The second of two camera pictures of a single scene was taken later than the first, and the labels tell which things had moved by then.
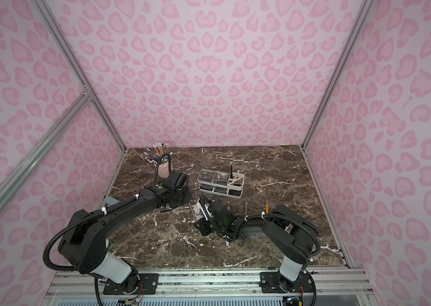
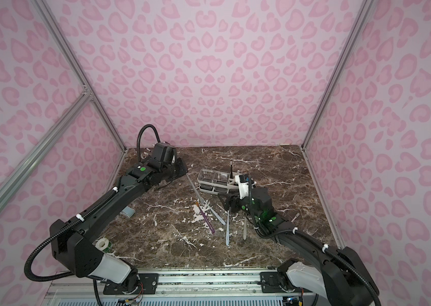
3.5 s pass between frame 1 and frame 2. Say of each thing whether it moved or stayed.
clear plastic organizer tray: stayed
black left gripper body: moved
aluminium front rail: stayed
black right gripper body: moved
